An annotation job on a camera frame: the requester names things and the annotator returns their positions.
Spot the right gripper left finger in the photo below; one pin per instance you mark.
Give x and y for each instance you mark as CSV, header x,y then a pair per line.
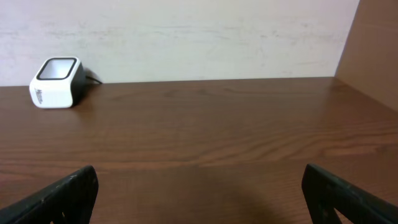
x,y
68,200

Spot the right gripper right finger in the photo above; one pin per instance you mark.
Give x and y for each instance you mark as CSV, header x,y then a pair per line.
x,y
327,194

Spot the white barcode scanner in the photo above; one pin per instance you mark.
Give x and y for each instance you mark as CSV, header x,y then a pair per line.
x,y
58,84

